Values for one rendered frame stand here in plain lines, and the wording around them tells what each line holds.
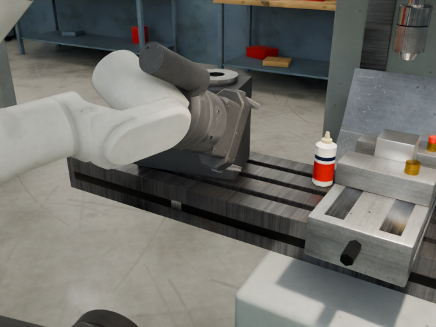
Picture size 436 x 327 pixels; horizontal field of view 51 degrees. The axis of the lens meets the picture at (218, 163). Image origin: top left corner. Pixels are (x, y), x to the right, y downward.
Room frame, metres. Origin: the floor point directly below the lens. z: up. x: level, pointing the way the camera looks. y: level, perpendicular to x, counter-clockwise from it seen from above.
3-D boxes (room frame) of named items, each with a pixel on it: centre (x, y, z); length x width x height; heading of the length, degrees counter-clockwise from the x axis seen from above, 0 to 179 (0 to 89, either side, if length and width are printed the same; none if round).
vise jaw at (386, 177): (0.67, -0.27, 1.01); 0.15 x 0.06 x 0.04; 58
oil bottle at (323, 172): (0.82, -0.21, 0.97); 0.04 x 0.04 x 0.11
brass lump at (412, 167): (0.64, -0.30, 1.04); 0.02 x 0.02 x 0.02
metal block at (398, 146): (0.72, -0.30, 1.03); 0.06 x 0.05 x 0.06; 58
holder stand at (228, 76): (0.92, 0.05, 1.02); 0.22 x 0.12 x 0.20; 71
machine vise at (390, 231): (0.69, -0.29, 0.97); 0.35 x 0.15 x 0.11; 148
